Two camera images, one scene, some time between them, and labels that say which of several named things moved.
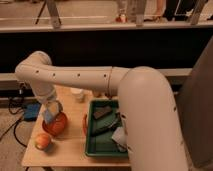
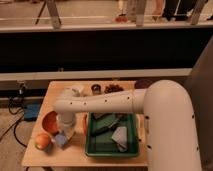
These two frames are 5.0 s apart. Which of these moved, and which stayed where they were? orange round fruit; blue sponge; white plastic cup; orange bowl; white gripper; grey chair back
Moved: blue sponge; white gripper
Stayed: grey chair back; orange round fruit; white plastic cup; orange bowl
